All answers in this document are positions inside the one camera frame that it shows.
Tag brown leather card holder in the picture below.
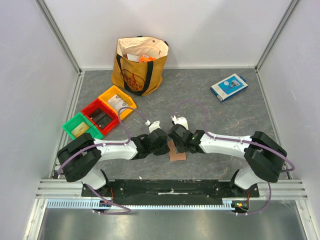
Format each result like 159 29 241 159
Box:
167 140 187 162

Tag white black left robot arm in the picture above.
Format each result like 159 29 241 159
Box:
57 128 170 197

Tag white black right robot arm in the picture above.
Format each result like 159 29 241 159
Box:
168 124 287 197

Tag black cards in red bin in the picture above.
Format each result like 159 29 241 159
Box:
89 108 113 130

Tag silver cards in yellow bin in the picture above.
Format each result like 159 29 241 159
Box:
107 94 129 113

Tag gold card in green bin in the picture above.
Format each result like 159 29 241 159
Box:
71 121 89 138

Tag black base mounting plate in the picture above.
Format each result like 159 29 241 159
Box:
96 179 260 199

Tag blue razor package box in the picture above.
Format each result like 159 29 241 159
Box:
210 73 248 102

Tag yellow canvas tote bag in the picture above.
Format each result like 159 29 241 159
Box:
111 36 169 97

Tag yellow plastic bin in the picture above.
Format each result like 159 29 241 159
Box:
98 85 137 120

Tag red plastic bin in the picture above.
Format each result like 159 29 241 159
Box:
80 98 120 137

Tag green plastic bin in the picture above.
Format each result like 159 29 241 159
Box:
62 112 104 140

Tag orange box in bag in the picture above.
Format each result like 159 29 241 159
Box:
139 54 156 63

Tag white box in bag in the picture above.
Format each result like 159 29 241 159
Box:
125 53 141 63

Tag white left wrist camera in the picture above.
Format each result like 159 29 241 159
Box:
145 120 161 133

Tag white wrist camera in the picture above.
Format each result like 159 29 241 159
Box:
145 120 161 133
171 115 189 130

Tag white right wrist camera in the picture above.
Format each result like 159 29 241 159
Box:
171 115 189 130

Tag grey slotted cable duct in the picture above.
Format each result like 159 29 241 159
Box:
46 197 248 211

